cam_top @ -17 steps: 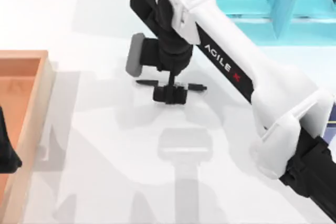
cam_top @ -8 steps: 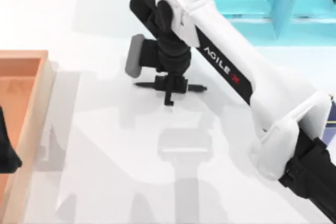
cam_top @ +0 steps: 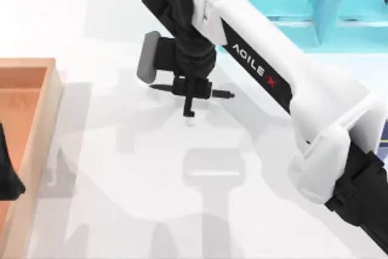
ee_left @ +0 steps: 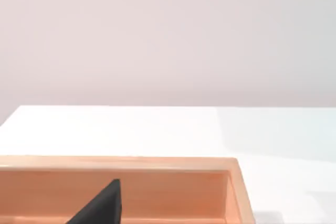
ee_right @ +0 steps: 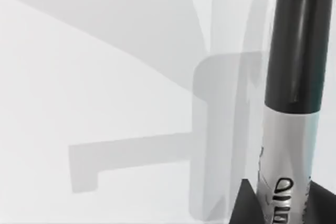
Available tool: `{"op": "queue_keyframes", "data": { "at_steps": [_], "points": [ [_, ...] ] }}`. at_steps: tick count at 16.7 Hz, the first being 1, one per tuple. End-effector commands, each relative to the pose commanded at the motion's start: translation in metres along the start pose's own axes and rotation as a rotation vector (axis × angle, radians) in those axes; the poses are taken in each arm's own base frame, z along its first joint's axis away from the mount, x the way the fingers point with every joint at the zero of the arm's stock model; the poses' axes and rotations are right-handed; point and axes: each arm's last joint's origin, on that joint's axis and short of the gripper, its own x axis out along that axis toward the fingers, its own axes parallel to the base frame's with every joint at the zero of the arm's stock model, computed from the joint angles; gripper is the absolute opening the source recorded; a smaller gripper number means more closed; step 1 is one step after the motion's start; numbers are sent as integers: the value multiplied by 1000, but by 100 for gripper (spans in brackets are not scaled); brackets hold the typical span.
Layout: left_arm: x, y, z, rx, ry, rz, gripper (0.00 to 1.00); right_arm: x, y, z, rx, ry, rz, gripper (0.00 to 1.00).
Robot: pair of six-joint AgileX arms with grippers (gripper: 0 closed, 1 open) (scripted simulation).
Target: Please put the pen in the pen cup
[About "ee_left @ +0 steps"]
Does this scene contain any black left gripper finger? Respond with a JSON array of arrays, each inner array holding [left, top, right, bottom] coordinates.
[[65, 178, 123, 224]]

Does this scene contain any shallow salmon-coloured box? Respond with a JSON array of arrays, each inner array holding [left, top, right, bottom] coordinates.
[[0, 155, 256, 224]]

